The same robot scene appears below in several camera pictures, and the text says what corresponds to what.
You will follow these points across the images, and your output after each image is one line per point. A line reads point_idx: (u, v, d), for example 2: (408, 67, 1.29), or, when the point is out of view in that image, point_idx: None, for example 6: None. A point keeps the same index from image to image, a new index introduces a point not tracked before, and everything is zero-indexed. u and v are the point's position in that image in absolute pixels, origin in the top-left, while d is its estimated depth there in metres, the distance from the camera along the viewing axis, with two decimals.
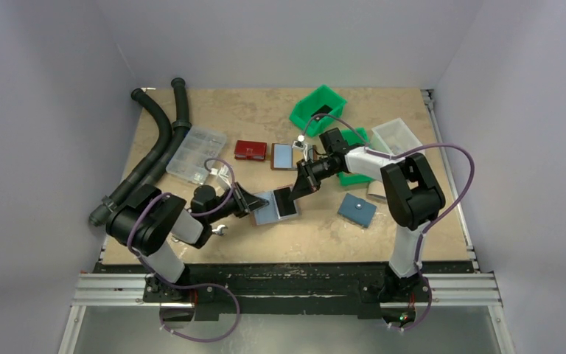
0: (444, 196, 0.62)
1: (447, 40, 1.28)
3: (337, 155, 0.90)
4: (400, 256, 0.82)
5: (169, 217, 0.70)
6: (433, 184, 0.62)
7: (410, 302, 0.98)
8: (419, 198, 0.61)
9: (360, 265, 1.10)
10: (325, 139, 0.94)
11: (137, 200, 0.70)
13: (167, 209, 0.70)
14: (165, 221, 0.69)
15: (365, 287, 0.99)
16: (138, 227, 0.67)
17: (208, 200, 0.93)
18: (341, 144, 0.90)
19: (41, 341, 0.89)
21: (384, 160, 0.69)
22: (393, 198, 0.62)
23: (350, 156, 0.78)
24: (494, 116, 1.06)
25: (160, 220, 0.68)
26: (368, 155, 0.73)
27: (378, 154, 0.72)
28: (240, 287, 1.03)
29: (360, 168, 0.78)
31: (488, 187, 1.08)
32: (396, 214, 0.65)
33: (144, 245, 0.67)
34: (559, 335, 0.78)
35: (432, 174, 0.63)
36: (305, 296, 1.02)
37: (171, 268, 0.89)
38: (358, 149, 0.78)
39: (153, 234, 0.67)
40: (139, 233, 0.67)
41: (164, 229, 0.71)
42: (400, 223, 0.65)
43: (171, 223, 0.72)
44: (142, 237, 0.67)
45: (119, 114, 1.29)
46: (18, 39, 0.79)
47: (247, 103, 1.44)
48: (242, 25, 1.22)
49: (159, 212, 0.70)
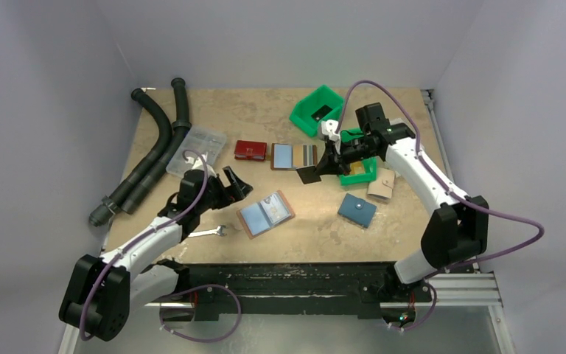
0: (484, 247, 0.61)
1: (447, 40, 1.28)
3: (376, 135, 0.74)
4: (412, 270, 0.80)
5: (118, 296, 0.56)
6: (480, 236, 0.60)
7: (410, 302, 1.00)
8: (462, 248, 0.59)
9: (360, 265, 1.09)
10: (362, 116, 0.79)
11: (77, 287, 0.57)
13: (110, 290, 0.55)
14: (115, 303, 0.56)
15: (365, 288, 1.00)
16: (90, 318, 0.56)
17: (198, 182, 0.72)
18: (382, 122, 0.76)
19: (41, 341, 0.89)
21: (438, 192, 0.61)
22: (436, 242, 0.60)
23: (394, 153, 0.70)
24: (493, 116, 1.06)
25: (107, 308, 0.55)
26: (416, 163, 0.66)
27: (435, 176, 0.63)
28: (241, 287, 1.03)
29: (399, 167, 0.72)
31: (488, 188, 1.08)
32: (428, 248, 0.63)
33: (105, 330, 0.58)
34: (559, 335, 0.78)
35: (484, 226, 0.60)
36: (305, 296, 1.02)
37: (165, 285, 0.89)
38: (406, 146, 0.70)
39: (107, 318, 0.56)
40: (94, 323, 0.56)
41: (119, 304, 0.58)
42: (427, 255, 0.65)
43: (124, 293, 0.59)
44: (97, 328, 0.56)
45: (118, 114, 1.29)
46: (18, 40, 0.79)
47: (247, 103, 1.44)
48: (242, 25, 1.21)
49: (104, 298, 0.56)
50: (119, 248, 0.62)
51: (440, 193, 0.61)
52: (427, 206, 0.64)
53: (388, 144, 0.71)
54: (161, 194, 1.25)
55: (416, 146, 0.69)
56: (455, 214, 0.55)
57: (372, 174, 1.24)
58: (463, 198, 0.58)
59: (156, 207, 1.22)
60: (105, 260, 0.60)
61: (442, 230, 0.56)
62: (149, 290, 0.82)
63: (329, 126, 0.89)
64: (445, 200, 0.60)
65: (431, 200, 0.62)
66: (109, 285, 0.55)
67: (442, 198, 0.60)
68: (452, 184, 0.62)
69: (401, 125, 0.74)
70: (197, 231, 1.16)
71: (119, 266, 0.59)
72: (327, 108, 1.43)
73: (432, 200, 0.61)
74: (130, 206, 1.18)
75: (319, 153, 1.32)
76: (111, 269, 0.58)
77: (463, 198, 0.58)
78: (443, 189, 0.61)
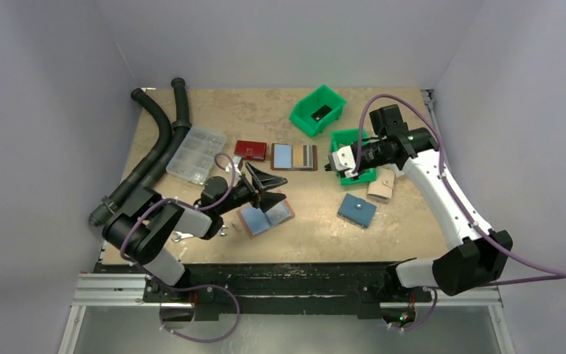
0: (498, 276, 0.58)
1: (447, 40, 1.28)
3: (393, 141, 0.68)
4: (416, 277, 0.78)
5: (164, 226, 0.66)
6: (497, 269, 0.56)
7: (410, 302, 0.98)
8: (475, 279, 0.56)
9: (360, 265, 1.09)
10: (378, 118, 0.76)
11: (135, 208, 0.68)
13: (163, 217, 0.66)
14: (160, 231, 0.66)
15: (365, 288, 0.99)
16: (132, 237, 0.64)
17: (218, 195, 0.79)
18: (399, 127, 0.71)
19: (41, 341, 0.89)
21: (462, 223, 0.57)
22: (450, 271, 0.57)
23: (415, 167, 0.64)
24: (493, 116, 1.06)
25: (154, 231, 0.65)
26: (439, 184, 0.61)
27: (458, 202, 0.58)
28: (240, 287, 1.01)
29: (416, 183, 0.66)
31: (488, 188, 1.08)
32: (438, 272, 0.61)
33: (139, 256, 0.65)
34: (558, 334, 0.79)
35: (503, 259, 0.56)
36: (305, 296, 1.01)
37: (173, 270, 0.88)
38: (429, 161, 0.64)
39: (148, 244, 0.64)
40: (133, 243, 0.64)
41: (160, 239, 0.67)
42: (438, 279, 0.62)
43: (168, 231, 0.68)
44: (135, 247, 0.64)
45: (118, 115, 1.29)
46: (18, 40, 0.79)
47: (247, 103, 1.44)
48: (242, 26, 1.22)
49: (154, 222, 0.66)
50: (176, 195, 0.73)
51: (463, 226, 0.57)
52: (446, 232, 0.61)
53: (407, 155, 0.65)
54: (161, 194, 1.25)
55: (438, 162, 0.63)
56: (478, 252, 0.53)
57: (372, 174, 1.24)
58: (487, 235, 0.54)
59: None
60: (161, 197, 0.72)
61: (460, 265, 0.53)
62: (163, 265, 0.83)
63: (342, 158, 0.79)
64: (469, 234, 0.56)
65: (452, 231, 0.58)
66: (166, 212, 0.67)
67: (465, 231, 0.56)
68: (475, 214, 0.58)
69: (421, 130, 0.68)
70: None
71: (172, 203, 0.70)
72: (327, 108, 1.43)
73: (455, 233, 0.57)
74: None
75: (319, 153, 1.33)
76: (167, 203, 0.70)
77: (488, 235, 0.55)
78: (466, 221, 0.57)
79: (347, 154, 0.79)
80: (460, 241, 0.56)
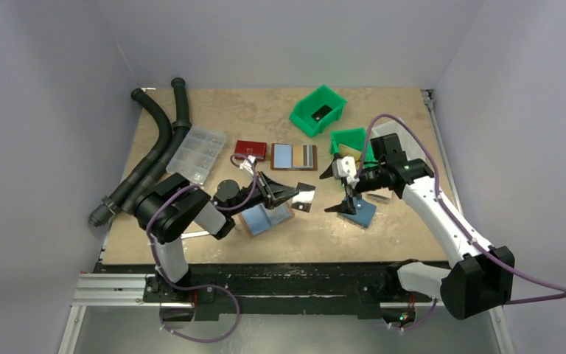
0: (509, 297, 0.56)
1: (448, 40, 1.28)
3: (392, 171, 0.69)
4: (416, 282, 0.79)
5: (192, 209, 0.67)
6: (505, 287, 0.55)
7: (410, 302, 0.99)
8: (483, 299, 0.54)
9: (360, 265, 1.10)
10: (377, 146, 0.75)
11: (166, 188, 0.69)
13: (192, 200, 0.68)
14: (186, 212, 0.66)
15: (365, 287, 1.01)
16: (159, 214, 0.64)
17: (228, 198, 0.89)
18: (399, 155, 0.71)
19: (41, 341, 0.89)
21: (461, 241, 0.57)
22: (455, 292, 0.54)
23: (411, 193, 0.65)
24: (493, 116, 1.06)
25: (181, 211, 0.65)
26: (437, 206, 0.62)
27: (455, 219, 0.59)
28: (241, 287, 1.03)
29: (414, 208, 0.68)
31: (488, 188, 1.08)
32: (447, 296, 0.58)
33: (163, 234, 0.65)
34: (558, 333, 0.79)
35: (510, 278, 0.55)
36: (305, 296, 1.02)
37: (177, 266, 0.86)
38: (425, 186, 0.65)
39: (175, 223, 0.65)
40: (160, 221, 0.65)
41: (185, 221, 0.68)
42: (445, 302, 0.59)
43: (193, 215, 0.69)
44: (161, 223, 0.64)
45: (118, 115, 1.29)
46: (18, 40, 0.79)
47: (247, 103, 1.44)
48: (242, 26, 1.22)
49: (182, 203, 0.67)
50: None
51: (462, 243, 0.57)
52: (448, 253, 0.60)
53: (404, 182, 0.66)
54: None
55: (435, 186, 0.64)
56: (479, 268, 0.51)
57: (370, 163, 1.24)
58: (487, 251, 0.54)
59: None
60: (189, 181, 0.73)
61: (464, 284, 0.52)
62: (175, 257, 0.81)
63: (346, 165, 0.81)
64: (469, 251, 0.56)
65: (452, 248, 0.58)
66: (195, 198, 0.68)
67: (465, 248, 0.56)
68: (474, 232, 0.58)
69: (419, 161, 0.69)
70: (196, 231, 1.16)
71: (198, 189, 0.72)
72: (327, 108, 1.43)
73: (455, 251, 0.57)
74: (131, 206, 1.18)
75: (319, 153, 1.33)
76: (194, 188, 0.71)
77: (488, 251, 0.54)
78: (465, 239, 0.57)
79: (351, 162, 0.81)
80: (460, 257, 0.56)
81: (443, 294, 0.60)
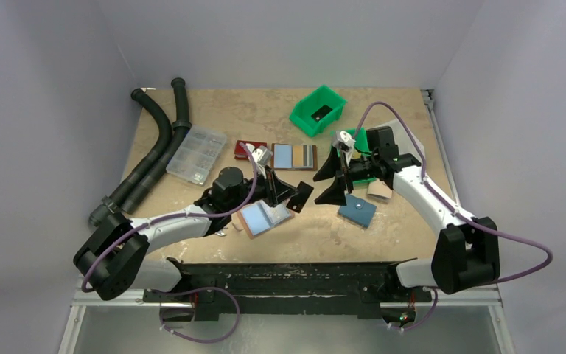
0: (498, 271, 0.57)
1: (448, 40, 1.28)
3: (382, 163, 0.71)
4: (414, 276, 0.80)
5: (126, 267, 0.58)
6: (494, 259, 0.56)
7: (410, 302, 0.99)
8: (473, 271, 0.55)
9: (360, 264, 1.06)
10: (372, 138, 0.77)
11: (99, 240, 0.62)
13: (124, 256, 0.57)
14: (119, 269, 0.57)
15: (365, 288, 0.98)
16: (95, 274, 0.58)
17: (231, 186, 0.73)
18: (390, 149, 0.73)
19: (41, 341, 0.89)
21: (445, 213, 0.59)
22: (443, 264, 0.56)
23: (399, 180, 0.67)
24: (493, 116, 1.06)
25: (113, 270, 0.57)
26: (423, 189, 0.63)
27: (440, 198, 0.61)
28: (241, 287, 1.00)
29: (404, 193, 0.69)
31: (488, 188, 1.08)
32: (438, 273, 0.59)
33: (103, 293, 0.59)
34: (558, 333, 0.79)
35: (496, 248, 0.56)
36: (305, 296, 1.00)
37: (163, 278, 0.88)
38: (412, 172, 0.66)
39: (110, 284, 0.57)
40: (97, 281, 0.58)
41: (126, 276, 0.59)
42: (438, 282, 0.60)
43: (134, 266, 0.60)
44: (98, 284, 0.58)
45: (118, 114, 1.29)
46: (18, 40, 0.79)
47: (247, 103, 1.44)
48: (242, 26, 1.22)
49: (115, 259, 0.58)
50: (149, 217, 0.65)
51: (446, 215, 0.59)
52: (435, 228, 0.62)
53: (393, 172, 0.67)
54: (161, 195, 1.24)
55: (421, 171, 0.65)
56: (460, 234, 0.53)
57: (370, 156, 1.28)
58: (470, 220, 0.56)
59: (156, 207, 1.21)
60: (132, 223, 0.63)
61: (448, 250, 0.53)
62: (154, 275, 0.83)
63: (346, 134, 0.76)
64: (452, 221, 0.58)
65: (438, 222, 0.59)
66: (127, 251, 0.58)
67: (448, 218, 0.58)
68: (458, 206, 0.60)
69: (408, 155, 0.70)
70: None
71: (141, 234, 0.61)
72: (327, 108, 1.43)
73: (439, 222, 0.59)
74: (130, 206, 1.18)
75: (319, 153, 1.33)
76: (135, 234, 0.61)
77: (471, 219, 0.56)
78: (449, 212, 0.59)
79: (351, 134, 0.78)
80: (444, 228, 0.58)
81: (435, 274, 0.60)
